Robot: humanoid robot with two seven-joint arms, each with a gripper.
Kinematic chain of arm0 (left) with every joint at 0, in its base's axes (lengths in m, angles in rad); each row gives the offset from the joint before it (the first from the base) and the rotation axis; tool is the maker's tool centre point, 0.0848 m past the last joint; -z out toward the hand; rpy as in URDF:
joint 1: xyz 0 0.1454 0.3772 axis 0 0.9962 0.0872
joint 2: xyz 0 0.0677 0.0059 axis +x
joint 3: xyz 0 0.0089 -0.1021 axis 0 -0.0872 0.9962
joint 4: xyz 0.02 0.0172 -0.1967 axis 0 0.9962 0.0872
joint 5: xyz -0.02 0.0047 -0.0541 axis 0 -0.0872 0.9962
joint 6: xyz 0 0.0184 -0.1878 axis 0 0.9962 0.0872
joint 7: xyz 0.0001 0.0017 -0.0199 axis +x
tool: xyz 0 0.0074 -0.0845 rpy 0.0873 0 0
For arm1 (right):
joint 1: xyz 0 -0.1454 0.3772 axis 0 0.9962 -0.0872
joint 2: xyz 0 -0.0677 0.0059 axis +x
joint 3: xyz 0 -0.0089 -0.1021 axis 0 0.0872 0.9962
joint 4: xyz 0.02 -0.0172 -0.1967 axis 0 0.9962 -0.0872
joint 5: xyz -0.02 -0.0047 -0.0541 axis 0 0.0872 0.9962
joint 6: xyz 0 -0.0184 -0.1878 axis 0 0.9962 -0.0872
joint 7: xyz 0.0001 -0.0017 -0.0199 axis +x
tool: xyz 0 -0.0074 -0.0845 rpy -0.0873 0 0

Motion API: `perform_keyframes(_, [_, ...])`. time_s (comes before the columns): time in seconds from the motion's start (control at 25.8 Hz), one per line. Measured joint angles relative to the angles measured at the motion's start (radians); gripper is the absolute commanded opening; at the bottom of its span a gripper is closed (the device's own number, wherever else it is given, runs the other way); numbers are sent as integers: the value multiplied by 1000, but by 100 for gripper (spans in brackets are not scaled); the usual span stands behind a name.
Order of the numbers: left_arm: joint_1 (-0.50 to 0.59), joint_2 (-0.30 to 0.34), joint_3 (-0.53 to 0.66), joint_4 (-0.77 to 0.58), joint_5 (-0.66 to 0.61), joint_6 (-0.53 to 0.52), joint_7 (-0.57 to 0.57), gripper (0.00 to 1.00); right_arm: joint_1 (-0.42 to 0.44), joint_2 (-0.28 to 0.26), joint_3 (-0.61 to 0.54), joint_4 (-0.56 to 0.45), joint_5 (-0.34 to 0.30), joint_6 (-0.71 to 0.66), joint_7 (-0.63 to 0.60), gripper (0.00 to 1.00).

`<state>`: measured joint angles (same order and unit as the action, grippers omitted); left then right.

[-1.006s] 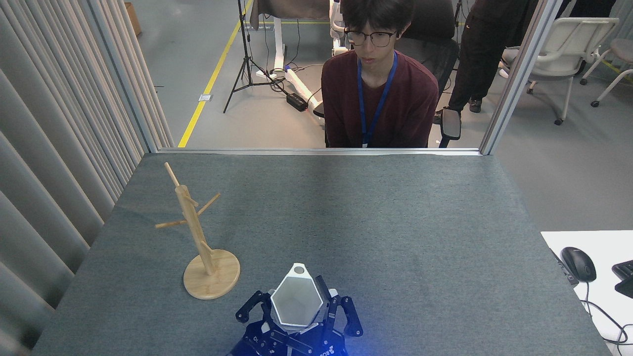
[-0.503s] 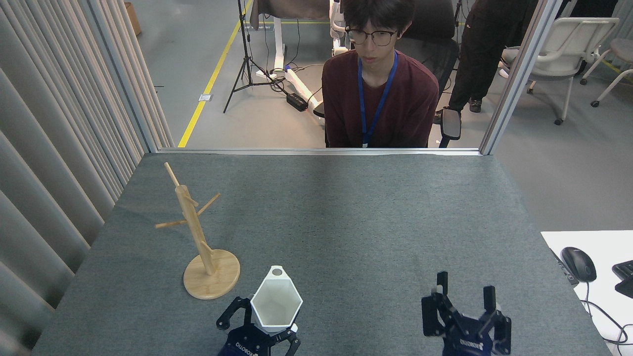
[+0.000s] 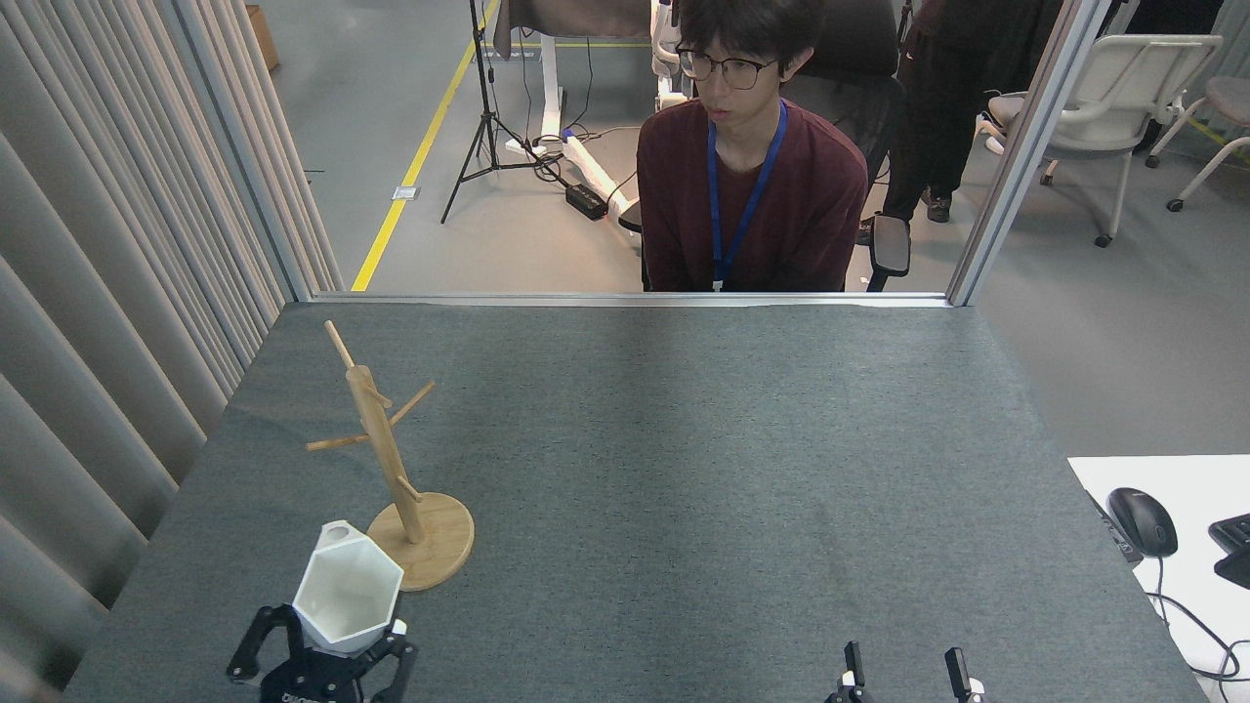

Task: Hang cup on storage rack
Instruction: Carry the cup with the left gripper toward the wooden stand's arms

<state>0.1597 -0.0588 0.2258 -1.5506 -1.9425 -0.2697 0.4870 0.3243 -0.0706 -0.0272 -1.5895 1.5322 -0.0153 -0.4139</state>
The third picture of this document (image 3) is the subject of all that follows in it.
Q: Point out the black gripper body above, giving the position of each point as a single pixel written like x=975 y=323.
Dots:
x=317 y=679

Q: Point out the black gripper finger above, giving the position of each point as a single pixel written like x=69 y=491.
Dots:
x=962 y=679
x=854 y=669
x=264 y=640
x=398 y=659

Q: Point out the white hexagonal cup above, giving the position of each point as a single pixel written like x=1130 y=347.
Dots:
x=347 y=586

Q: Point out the wooden cup rack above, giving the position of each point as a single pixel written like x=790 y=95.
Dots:
x=439 y=547

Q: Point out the black computer mouse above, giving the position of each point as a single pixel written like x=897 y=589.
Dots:
x=1143 y=522

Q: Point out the white side table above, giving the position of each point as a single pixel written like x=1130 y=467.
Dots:
x=1201 y=605

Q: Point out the black keyboard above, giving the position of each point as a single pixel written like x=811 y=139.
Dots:
x=1232 y=547

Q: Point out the beige curtain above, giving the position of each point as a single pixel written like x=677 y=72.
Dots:
x=98 y=293

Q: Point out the black office chair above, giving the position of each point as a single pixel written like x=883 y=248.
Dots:
x=892 y=246

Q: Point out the metal floor outlet plate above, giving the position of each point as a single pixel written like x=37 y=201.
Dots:
x=405 y=193

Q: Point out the seated person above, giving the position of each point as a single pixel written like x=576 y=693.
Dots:
x=811 y=195

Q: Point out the standing person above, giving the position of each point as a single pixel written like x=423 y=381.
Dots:
x=937 y=107

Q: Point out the black tripod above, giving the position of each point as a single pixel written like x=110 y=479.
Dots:
x=484 y=98

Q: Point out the desk with white legs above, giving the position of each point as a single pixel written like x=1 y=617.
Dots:
x=550 y=88

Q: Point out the cardboard box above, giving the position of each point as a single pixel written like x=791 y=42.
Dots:
x=262 y=37

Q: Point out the white armchair on wheels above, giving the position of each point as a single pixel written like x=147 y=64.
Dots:
x=1123 y=88

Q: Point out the black glasses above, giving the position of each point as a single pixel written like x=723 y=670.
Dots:
x=728 y=68

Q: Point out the grey chair on wheels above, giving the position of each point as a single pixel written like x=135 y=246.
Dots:
x=1229 y=98

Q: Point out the silver table rail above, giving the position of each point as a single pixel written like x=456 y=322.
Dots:
x=488 y=299

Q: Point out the silver frame post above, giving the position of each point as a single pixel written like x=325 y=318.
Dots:
x=1020 y=146

